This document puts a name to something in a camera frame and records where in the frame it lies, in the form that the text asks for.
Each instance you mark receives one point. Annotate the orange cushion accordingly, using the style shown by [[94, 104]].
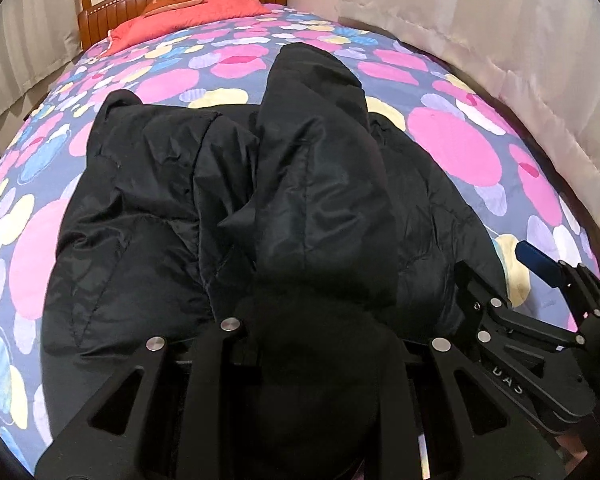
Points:
[[177, 0]]

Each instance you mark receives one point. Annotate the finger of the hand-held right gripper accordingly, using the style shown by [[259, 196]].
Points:
[[485, 305], [540, 262]]

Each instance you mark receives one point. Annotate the red pillow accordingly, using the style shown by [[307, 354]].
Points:
[[200, 17]]

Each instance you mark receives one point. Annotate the beige window curtain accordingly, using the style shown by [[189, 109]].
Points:
[[30, 35]]

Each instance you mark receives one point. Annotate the white wall curtain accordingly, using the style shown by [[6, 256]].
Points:
[[505, 35]]

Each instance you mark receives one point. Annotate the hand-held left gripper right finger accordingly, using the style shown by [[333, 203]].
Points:
[[442, 360]]

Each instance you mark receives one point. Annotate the black puffer jacket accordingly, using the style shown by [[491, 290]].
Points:
[[305, 185]]

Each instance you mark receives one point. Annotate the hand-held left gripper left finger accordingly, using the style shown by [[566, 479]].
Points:
[[225, 355]]

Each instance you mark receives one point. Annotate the floral bedspread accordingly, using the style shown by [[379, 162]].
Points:
[[455, 140]]

